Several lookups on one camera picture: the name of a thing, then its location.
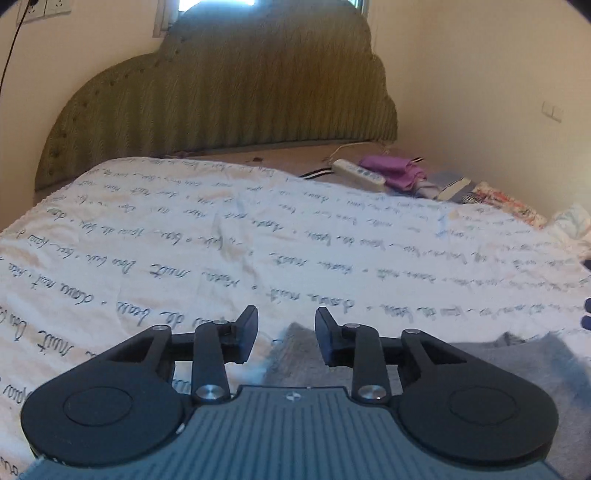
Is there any grey sweater with navy sleeves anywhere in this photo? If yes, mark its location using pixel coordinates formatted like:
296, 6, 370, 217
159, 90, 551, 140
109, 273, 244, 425
262, 322, 591, 480

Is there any brown bed mattress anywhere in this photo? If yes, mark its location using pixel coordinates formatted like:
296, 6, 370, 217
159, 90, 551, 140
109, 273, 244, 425
173, 141, 444, 185

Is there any white power strip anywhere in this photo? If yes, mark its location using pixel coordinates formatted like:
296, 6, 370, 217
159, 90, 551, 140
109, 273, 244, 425
332, 159, 387, 191

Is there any purple cloth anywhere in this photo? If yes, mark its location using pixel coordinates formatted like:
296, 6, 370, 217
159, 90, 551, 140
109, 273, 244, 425
359, 154, 428, 191

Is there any black wall cable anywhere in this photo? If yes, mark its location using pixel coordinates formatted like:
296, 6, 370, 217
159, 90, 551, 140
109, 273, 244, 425
0, 0, 29, 100

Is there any window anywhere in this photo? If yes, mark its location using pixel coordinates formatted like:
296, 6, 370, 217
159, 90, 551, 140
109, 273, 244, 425
154, 0, 371, 34

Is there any white script-printed quilt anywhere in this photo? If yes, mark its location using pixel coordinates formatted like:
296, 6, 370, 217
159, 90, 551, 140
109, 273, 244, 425
0, 157, 591, 480

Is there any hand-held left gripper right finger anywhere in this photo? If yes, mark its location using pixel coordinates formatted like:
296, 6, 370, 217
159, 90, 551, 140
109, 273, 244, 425
314, 306, 484, 407

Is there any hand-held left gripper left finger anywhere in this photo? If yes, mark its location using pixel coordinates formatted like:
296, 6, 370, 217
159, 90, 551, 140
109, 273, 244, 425
95, 305, 260, 406

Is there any white wall outlet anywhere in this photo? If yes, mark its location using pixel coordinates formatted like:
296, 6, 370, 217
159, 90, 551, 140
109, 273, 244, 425
17, 0, 73, 25

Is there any floral printed cloth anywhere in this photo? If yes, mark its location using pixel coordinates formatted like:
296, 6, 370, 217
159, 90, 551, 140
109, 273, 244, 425
471, 181, 546, 228

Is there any blue striped cloth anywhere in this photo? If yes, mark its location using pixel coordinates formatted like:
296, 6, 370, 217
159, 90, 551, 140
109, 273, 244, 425
428, 170, 486, 205

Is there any olive padded headboard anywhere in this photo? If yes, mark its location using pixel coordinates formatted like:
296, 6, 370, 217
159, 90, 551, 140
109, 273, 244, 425
34, 4, 399, 192

